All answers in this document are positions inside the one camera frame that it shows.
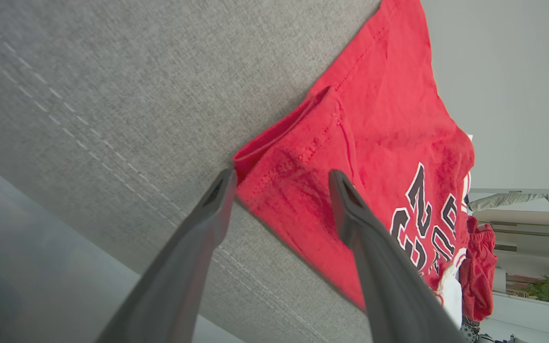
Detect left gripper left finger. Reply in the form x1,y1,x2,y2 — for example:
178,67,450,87
95,167,238,343

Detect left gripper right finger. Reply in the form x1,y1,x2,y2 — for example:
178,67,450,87
328,169,467,343

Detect red shorts with white stripe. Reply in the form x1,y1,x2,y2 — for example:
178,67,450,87
458,215,498,323

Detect red jersey with white sleeves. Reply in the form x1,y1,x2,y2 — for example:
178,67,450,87
233,0,476,329

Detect olive grey draped cloth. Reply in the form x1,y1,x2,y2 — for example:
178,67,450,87
468,192,549,213

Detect white window ledge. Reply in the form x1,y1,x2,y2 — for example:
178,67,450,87
489,291,549,343

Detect grey fabric sofa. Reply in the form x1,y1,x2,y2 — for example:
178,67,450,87
0,0,385,343

